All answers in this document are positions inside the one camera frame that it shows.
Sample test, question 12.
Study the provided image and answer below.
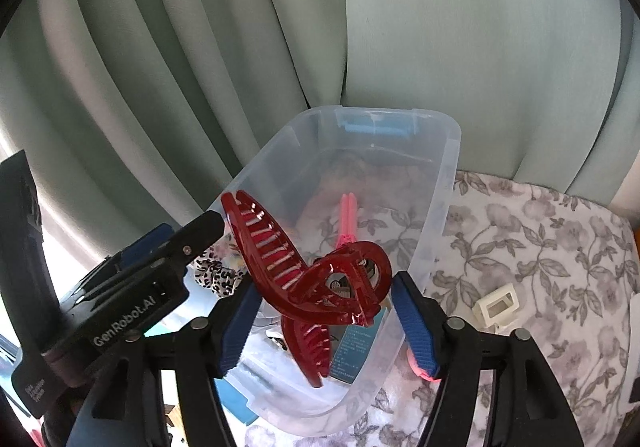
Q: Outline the blue and white medicine box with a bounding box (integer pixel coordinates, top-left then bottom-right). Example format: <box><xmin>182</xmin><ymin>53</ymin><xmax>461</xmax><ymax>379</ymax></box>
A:
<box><xmin>327</xmin><ymin>307</ymin><xmax>388</xmax><ymax>385</ymax></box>

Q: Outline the pale green curtain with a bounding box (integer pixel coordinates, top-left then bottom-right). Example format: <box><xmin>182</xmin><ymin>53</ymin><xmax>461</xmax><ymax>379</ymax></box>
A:
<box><xmin>0</xmin><ymin>0</ymin><xmax>636</xmax><ymax>288</ymax></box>

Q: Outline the cream hair claw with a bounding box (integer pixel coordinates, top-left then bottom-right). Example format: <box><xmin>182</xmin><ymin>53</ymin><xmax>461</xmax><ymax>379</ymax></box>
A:
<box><xmin>472</xmin><ymin>283</ymin><xmax>523</xmax><ymax>328</ymax></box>

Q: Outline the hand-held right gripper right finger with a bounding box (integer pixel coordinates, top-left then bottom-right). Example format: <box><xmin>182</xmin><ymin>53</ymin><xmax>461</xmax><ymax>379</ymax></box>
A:
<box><xmin>391</xmin><ymin>271</ymin><xmax>621</xmax><ymax>447</ymax></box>

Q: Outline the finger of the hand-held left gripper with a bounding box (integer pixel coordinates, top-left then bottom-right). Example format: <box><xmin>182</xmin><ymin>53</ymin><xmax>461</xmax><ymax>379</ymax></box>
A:
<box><xmin>172</xmin><ymin>210</ymin><xmax>226</xmax><ymax>268</ymax></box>
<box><xmin>120</xmin><ymin>223</ymin><xmax>176</xmax><ymax>263</ymax></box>

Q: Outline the red hair claw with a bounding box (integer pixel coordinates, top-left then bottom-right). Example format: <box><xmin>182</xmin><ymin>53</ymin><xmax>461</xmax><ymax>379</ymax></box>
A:
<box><xmin>221</xmin><ymin>190</ymin><xmax>393</xmax><ymax>389</ymax></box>

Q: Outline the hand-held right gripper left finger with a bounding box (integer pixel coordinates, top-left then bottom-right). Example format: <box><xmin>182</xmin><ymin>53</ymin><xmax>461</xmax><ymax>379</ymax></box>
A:
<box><xmin>65</xmin><ymin>279</ymin><xmax>263</xmax><ymax>447</ymax></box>

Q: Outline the pink hair roller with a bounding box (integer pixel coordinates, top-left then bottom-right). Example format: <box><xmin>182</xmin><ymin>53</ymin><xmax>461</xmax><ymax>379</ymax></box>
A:
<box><xmin>407</xmin><ymin>347</ymin><xmax>446</xmax><ymax>383</ymax></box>

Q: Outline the leopard print scrunchie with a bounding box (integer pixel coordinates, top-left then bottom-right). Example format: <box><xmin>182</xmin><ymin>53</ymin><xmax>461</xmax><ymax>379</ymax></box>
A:
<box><xmin>192</xmin><ymin>239</ymin><xmax>251</xmax><ymax>298</ymax></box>

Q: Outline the clear plastic container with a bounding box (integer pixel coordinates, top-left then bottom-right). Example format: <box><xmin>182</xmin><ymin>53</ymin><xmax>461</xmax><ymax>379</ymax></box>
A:
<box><xmin>182</xmin><ymin>104</ymin><xmax>462</xmax><ymax>437</ymax></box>

